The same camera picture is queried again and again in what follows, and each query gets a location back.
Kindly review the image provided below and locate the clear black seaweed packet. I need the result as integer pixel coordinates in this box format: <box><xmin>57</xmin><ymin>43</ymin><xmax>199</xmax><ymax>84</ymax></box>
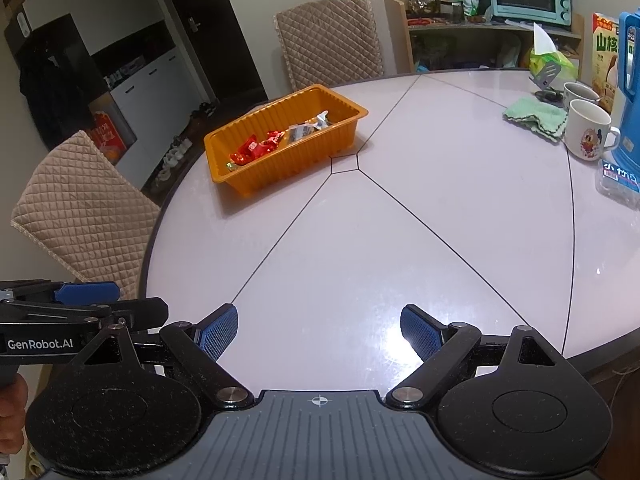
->
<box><xmin>286</xmin><ymin>122</ymin><xmax>321</xmax><ymax>147</ymax></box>

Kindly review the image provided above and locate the white dotted mug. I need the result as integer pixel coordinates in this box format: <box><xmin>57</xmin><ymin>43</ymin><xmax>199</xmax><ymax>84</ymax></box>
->
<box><xmin>562</xmin><ymin>81</ymin><xmax>601</xmax><ymax>111</ymax></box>

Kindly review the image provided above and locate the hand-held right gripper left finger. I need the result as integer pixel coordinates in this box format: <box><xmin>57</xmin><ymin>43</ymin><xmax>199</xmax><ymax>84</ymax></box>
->
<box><xmin>82</xmin><ymin>303</ymin><xmax>253</xmax><ymax>409</ymax></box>

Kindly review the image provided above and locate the white cabinet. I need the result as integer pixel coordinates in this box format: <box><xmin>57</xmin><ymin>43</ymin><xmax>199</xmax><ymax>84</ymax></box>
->
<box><xmin>22</xmin><ymin>0</ymin><xmax>212</xmax><ymax>162</ymax></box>

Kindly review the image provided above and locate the orange plastic tray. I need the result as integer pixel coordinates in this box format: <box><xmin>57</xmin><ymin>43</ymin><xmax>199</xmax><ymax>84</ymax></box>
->
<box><xmin>203</xmin><ymin>85</ymin><xmax>370</xmax><ymax>197</ymax></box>

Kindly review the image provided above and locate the green cloth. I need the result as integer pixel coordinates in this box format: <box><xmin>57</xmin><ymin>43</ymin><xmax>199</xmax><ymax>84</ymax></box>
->
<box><xmin>502</xmin><ymin>97</ymin><xmax>569</xmax><ymax>142</ymax></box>

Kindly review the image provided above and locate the clear tissue pack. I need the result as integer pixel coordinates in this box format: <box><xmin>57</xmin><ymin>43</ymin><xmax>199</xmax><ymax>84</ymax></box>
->
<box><xmin>595</xmin><ymin>159</ymin><xmax>640</xmax><ymax>210</ymax></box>

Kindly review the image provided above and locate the person's left hand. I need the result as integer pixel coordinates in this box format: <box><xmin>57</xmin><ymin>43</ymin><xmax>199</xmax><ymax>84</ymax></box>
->
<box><xmin>0</xmin><ymin>375</ymin><xmax>29</xmax><ymax>454</ymax></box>

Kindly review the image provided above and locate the green tissue box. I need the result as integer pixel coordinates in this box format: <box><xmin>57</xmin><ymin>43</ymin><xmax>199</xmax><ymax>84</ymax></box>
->
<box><xmin>529</xmin><ymin>22</ymin><xmax>576</xmax><ymax>77</ymax></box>

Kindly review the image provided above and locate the blue thermos jug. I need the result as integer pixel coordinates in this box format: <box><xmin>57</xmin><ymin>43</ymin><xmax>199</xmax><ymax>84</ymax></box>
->
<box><xmin>597</xmin><ymin>7</ymin><xmax>640</xmax><ymax>162</ymax></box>

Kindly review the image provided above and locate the beige quilted chair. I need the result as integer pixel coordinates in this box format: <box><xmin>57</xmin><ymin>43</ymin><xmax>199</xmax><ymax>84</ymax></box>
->
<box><xmin>273</xmin><ymin>0</ymin><xmax>385</xmax><ymax>92</ymax></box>
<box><xmin>10</xmin><ymin>130</ymin><xmax>162</xmax><ymax>302</ymax></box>

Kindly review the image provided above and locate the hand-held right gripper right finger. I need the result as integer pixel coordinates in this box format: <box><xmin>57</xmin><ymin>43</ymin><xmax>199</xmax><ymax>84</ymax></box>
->
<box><xmin>385</xmin><ymin>304</ymin><xmax>563</xmax><ymax>409</ymax></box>

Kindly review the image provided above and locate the wooden shelf unit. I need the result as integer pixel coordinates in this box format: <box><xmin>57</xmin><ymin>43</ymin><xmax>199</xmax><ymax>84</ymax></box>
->
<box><xmin>384</xmin><ymin>0</ymin><xmax>586</xmax><ymax>81</ymax></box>

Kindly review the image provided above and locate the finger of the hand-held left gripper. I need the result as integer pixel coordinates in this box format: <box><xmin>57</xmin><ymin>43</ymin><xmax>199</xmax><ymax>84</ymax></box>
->
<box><xmin>0</xmin><ymin>280</ymin><xmax>121</xmax><ymax>305</ymax></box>
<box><xmin>0</xmin><ymin>297</ymin><xmax>170</xmax><ymax>332</ymax></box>

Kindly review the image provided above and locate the bright red snack packet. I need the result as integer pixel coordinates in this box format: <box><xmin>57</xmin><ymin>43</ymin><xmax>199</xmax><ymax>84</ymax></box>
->
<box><xmin>229</xmin><ymin>135</ymin><xmax>261</xmax><ymax>166</ymax></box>

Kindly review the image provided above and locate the dark red picture snack packet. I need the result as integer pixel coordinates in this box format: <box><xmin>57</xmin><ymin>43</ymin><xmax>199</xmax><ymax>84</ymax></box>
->
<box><xmin>257</xmin><ymin>131</ymin><xmax>286</xmax><ymax>155</ymax></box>

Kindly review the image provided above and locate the red gift box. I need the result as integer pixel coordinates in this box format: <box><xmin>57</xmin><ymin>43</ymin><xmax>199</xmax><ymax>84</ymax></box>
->
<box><xmin>89</xmin><ymin>95</ymin><xmax>139</xmax><ymax>166</ymax></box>

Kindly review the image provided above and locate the grey phone stand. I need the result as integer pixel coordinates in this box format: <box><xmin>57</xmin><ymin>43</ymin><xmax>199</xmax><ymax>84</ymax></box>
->
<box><xmin>532</xmin><ymin>62</ymin><xmax>564</xmax><ymax>104</ymax></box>

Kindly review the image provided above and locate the white cartoon mug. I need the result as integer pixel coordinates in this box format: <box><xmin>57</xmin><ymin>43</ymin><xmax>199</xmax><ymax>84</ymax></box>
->
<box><xmin>564</xmin><ymin>99</ymin><xmax>622</xmax><ymax>162</ymax></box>

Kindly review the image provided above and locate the row of shoes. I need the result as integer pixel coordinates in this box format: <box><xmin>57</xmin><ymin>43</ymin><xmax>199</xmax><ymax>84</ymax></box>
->
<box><xmin>154</xmin><ymin>102</ymin><xmax>219</xmax><ymax>184</ymax></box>

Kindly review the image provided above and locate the dark door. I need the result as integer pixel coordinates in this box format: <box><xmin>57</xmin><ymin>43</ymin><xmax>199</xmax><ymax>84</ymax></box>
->
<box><xmin>150</xmin><ymin>0</ymin><xmax>269</xmax><ymax>107</ymax></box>

